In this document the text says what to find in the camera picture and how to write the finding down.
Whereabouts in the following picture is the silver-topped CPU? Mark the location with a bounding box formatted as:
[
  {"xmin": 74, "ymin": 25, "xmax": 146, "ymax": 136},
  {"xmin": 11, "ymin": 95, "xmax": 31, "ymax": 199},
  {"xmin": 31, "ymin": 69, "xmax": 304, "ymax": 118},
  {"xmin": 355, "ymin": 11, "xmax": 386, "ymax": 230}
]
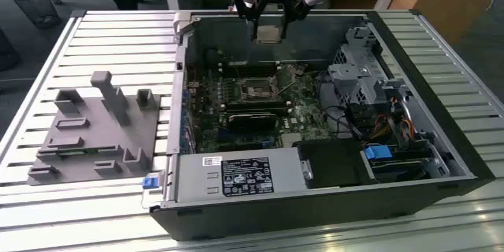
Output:
[{"xmin": 255, "ymin": 24, "xmax": 286, "ymax": 45}]

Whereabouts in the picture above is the grey metal disk bay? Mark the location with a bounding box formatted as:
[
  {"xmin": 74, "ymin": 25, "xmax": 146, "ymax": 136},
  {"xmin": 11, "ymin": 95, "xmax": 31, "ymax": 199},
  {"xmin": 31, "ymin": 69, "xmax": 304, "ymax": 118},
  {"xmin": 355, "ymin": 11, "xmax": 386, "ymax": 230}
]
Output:
[{"xmin": 326, "ymin": 26, "xmax": 415, "ymax": 109}]

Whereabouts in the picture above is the green motherboard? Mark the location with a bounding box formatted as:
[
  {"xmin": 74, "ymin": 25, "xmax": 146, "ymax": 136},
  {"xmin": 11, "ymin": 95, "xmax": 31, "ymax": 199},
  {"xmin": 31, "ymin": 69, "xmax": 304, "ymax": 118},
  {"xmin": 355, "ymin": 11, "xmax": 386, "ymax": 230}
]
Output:
[{"xmin": 183, "ymin": 60, "xmax": 344, "ymax": 154}]

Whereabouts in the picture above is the wooden cabinet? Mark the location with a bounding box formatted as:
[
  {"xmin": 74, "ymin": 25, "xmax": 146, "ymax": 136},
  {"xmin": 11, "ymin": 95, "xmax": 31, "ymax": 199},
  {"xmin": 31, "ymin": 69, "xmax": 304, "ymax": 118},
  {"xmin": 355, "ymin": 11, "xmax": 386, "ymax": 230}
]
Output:
[{"xmin": 388, "ymin": 0, "xmax": 504, "ymax": 47}]

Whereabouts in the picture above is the graphics card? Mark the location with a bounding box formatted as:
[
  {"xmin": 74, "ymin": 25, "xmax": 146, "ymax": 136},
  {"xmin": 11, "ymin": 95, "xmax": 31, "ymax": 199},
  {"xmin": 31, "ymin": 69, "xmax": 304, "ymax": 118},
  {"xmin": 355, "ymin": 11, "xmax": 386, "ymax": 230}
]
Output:
[{"xmin": 227, "ymin": 112, "xmax": 278, "ymax": 133}]

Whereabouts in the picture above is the silver chipset heatsink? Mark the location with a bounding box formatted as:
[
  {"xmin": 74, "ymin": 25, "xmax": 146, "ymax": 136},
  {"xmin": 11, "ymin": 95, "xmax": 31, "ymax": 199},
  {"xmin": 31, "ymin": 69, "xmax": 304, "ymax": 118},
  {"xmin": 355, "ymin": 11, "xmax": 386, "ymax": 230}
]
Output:
[{"xmin": 280, "ymin": 133, "xmax": 303, "ymax": 147}]

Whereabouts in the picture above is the blue disk carrier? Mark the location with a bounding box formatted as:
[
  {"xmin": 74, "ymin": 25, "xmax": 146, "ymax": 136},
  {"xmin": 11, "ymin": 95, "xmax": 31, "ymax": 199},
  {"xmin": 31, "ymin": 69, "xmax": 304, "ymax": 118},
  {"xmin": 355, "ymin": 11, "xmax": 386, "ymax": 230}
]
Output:
[{"xmin": 364, "ymin": 145, "xmax": 432, "ymax": 179}]

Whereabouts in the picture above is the black plastic fan shroud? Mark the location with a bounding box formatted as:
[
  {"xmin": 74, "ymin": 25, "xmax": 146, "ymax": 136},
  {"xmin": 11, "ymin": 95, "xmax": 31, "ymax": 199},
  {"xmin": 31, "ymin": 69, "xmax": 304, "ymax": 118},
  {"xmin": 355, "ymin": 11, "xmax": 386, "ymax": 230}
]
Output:
[{"xmin": 295, "ymin": 139, "xmax": 379, "ymax": 190}]

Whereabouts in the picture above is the black mesh waste bin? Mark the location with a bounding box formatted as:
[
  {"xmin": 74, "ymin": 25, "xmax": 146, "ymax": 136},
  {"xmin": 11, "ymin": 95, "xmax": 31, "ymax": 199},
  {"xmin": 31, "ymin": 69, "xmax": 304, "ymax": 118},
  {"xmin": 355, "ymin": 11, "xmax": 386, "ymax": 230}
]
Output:
[{"xmin": 10, "ymin": 0, "xmax": 63, "ymax": 30}]

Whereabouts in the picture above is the grey parts rack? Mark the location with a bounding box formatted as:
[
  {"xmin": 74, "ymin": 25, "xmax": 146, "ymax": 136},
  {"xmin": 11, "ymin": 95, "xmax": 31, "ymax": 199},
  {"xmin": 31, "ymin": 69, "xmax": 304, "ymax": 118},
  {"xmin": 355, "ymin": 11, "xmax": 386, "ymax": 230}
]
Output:
[{"xmin": 26, "ymin": 70, "xmax": 163, "ymax": 186}]

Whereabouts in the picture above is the silver power supply unit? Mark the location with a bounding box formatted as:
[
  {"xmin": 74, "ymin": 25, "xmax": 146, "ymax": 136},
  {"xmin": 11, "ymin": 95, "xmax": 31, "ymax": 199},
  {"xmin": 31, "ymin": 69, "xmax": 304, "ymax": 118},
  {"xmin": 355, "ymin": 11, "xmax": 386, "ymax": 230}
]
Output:
[{"xmin": 172, "ymin": 147, "xmax": 316, "ymax": 203}]

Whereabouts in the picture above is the green RAM stick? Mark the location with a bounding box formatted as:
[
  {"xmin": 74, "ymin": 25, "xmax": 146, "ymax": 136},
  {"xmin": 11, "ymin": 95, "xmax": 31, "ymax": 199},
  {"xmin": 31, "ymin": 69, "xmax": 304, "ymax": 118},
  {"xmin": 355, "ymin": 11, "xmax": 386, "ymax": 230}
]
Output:
[{"xmin": 58, "ymin": 148, "xmax": 102, "ymax": 156}]

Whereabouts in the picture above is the black open PC case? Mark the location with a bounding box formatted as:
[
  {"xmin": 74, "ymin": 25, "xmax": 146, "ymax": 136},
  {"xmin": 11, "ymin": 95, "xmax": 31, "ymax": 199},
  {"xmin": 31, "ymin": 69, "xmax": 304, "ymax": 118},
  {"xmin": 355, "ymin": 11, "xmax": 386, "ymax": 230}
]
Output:
[{"xmin": 147, "ymin": 9, "xmax": 496, "ymax": 243}]

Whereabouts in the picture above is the black drive cable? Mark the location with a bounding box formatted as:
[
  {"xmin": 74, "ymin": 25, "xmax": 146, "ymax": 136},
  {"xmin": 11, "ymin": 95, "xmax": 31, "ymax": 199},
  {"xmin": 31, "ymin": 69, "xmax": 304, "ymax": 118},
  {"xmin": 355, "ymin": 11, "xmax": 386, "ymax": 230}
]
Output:
[{"xmin": 318, "ymin": 106, "xmax": 358, "ymax": 140}]

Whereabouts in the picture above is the yellow and orange wire bundle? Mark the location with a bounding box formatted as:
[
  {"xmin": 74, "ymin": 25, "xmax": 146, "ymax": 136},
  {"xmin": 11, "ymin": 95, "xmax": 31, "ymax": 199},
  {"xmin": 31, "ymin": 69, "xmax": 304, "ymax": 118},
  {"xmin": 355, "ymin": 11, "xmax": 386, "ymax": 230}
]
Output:
[{"xmin": 374, "ymin": 114, "xmax": 419, "ymax": 142}]

